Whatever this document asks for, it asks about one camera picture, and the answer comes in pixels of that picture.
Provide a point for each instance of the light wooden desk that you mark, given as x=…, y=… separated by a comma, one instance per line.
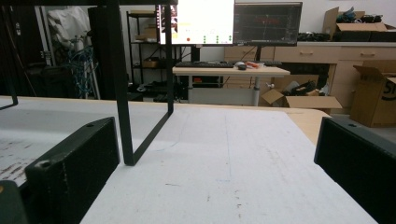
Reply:
x=230, y=72

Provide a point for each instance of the bright white computer monitor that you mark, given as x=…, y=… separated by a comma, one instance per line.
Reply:
x=199, y=21

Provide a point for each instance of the white cloth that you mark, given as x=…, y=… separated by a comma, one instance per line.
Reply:
x=69, y=25

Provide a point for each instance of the dark computer monitor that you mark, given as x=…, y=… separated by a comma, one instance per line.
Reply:
x=267, y=23

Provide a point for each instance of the black metal frame stand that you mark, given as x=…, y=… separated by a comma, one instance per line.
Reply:
x=123, y=93

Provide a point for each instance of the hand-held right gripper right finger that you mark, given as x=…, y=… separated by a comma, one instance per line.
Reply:
x=361, y=161

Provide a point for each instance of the large cardboard box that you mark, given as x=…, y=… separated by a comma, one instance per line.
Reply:
x=375, y=93

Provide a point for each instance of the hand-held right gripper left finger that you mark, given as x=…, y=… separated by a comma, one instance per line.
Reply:
x=74, y=168

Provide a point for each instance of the orange tool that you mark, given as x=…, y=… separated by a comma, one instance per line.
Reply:
x=252, y=64

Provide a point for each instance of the black keyboard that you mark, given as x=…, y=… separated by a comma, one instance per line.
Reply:
x=204, y=64

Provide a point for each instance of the open cardboard box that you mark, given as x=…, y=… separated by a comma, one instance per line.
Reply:
x=299, y=96

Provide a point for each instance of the white paper sheet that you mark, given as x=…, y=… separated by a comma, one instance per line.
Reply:
x=199, y=168

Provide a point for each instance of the light wooden cabinet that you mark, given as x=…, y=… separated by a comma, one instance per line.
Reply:
x=311, y=62

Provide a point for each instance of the computer mouse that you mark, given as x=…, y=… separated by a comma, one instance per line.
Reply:
x=242, y=66

